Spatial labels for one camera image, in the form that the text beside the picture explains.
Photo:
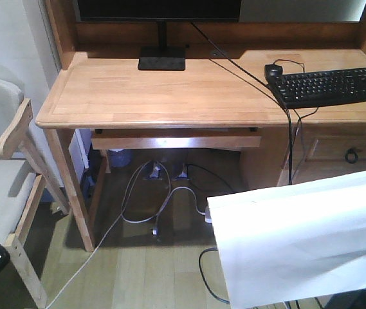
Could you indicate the black computer mouse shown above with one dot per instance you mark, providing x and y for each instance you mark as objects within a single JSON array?
[{"x": 272, "y": 71}]

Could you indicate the black drawer ring handle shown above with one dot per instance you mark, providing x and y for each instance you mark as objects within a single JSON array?
[{"x": 351, "y": 155}]

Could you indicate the wooden computer desk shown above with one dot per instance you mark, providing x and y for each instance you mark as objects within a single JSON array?
[{"x": 209, "y": 103}]

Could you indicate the blue waste bin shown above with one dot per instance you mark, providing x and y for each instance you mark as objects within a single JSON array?
[{"x": 119, "y": 157}]

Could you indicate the black keyboard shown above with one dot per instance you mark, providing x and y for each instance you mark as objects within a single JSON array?
[{"x": 320, "y": 88}]

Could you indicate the white paper sheets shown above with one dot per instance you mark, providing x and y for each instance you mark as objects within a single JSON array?
[{"x": 292, "y": 242}]

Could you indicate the black computer monitor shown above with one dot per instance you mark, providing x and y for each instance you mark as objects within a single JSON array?
[{"x": 161, "y": 57}]

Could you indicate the wooden armchair with cushion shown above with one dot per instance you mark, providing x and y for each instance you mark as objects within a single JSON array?
[{"x": 24, "y": 175}]

